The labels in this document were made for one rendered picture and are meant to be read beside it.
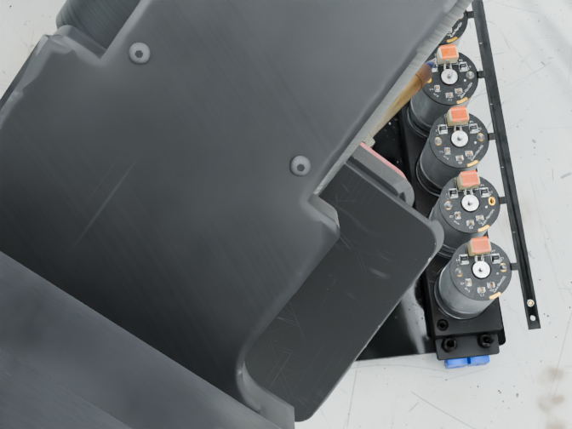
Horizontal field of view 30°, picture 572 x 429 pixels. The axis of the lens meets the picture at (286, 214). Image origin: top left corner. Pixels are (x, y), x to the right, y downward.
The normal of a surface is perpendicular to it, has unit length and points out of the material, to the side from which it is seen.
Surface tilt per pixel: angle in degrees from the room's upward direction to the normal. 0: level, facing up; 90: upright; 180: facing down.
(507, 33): 0
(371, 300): 29
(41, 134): 36
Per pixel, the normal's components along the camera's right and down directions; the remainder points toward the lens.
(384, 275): -0.29, 0.12
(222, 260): 0.01, 0.35
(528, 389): 0.02, -0.28
